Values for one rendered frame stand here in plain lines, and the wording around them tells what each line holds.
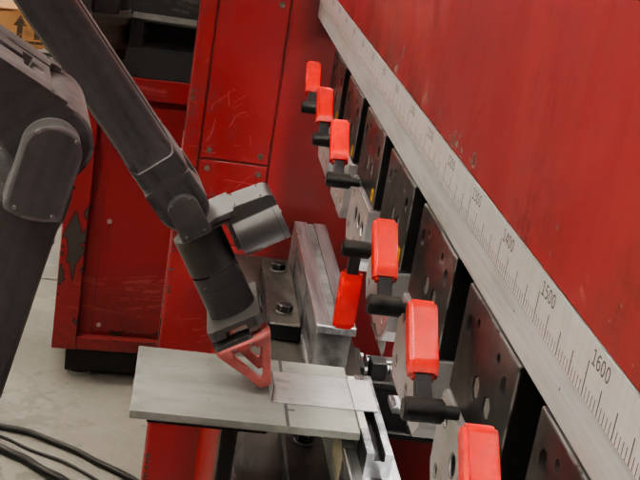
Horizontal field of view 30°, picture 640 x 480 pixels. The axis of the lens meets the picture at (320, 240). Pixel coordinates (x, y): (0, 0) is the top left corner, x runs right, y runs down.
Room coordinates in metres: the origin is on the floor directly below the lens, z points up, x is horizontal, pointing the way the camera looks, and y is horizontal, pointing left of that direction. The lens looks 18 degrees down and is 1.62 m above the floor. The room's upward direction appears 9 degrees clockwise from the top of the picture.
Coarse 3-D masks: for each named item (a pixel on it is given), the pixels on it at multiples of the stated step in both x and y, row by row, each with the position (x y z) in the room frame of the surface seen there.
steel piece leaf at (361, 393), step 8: (352, 384) 1.36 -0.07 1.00; (360, 384) 1.37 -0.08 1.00; (368, 384) 1.37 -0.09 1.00; (352, 392) 1.34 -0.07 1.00; (360, 392) 1.34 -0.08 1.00; (368, 392) 1.35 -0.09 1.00; (352, 400) 1.32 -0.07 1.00; (360, 400) 1.32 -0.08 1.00; (368, 400) 1.32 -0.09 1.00; (360, 408) 1.30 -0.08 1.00; (368, 408) 1.30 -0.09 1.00; (376, 408) 1.31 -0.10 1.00
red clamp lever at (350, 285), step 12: (348, 240) 1.16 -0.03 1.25; (348, 252) 1.16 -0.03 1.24; (360, 252) 1.16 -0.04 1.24; (348, 264) 1.16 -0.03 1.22; (348, 276) 1.16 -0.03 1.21; (360, 276) 1.16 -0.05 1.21; (348, 288) 1.16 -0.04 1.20; (360, 288) 1.16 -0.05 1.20; (336, 300) 1.16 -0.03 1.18; (348, 300) 1.16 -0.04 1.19; (336, 312) 1.16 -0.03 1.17; (348, 312) 1.16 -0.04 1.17; (336, 324) 1.16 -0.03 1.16; (348, 324) 1.16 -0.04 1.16
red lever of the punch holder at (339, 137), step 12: (336, 120) 1.43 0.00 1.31; (336, 132) 1.41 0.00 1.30; (348, 132) 1.42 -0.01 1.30; (336, 144) 1.40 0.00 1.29; (348, 144) 1.41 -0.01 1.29; (336, 156) 1.39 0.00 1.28; (348, 156) 1.39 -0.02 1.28; (336, 168) 1.38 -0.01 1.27; (336, 180) 1.36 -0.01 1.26; (348, 180) 1.36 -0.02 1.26; (360, 180) 1.37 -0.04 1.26
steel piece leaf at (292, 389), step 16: (272, 384) 1.28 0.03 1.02; (288, 384) 1.33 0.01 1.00; (304, 384) 1.34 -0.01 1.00; (320, 384) 1.35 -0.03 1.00; (336, 384) 1.36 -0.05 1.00; (272, 400) 1.28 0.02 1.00; (288, 400) 1.29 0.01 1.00; (304, 400) 1.30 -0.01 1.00; (320, 400) 1.30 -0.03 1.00; (336, 400) 1.31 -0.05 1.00
